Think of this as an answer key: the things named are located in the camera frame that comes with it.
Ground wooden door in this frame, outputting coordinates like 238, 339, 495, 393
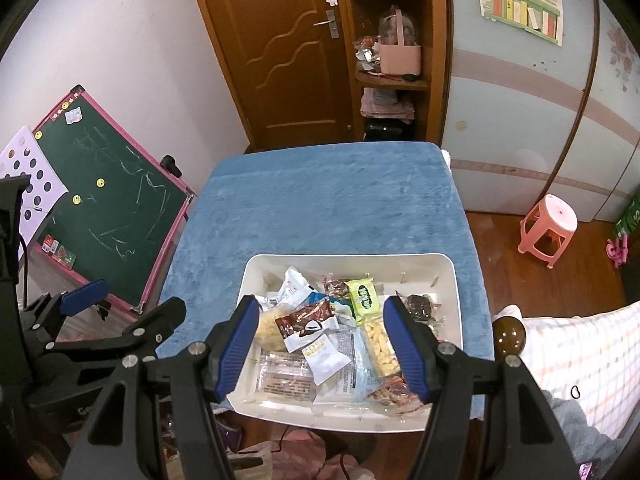
185, 0, 358, 153

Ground frosted glass wardrobe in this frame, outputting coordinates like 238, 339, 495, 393
440, 0, 640, 223

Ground checked blanket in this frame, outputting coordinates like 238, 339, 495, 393
517, 300, 640, 431

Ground white dotted paper sheet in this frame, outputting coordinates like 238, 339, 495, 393
0, 125, 70, 261

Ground pink plastic stool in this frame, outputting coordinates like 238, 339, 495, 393
517, 194, 579, 270

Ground wall poster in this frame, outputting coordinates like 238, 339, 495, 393
472, 0, 565, 47

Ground beige cracker packet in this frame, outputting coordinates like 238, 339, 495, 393
257, 350, 321, 401

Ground pink basket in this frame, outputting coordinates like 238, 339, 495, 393
378, 7, 422, 77

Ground clear bag of yellow puffs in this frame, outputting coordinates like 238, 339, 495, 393
362, 320, 403, 378

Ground blue table cloth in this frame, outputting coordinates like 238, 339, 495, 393
157, 141, 498, 421

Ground shiny foil wrappers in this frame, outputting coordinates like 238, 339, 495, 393
354, 35, 383, 73

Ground folded pink cloth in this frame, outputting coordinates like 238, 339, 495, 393
361, 87, 417, 122

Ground green chalkboard easel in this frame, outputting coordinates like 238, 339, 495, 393
30, 85, 198, 313

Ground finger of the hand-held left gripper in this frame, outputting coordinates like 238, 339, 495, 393
20, 278, 113, 347
44, 296, 188, 367

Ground wooden corner shelf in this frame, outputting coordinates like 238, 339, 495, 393
332, 0, 448, 143

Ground brown wooden bed knob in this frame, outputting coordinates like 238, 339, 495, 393
492, 316, 527, 356

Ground white plastic tray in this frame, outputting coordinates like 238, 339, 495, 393
225, 252, 463, 433

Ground metal door handle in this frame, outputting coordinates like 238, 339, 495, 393
313, 9, 341, 38

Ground small red nut packet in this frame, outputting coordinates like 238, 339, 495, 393
370, 375, 426, 408

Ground grey cloth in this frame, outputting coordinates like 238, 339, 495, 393
542, 390, 631, 480

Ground red snack packet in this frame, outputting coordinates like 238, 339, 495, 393
322, 275, 351, 302

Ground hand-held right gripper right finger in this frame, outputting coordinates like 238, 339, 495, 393
382, 295, 581, 480

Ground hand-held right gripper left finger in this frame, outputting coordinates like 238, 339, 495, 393
62, 294, 262, 480

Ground brown and white snack packet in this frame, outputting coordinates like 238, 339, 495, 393
274, 297, 351, 386

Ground dark wooden cabinet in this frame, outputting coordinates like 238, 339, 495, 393
620, 220, 640, 306

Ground pink toy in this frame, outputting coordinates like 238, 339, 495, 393
606, 234, 631, 266

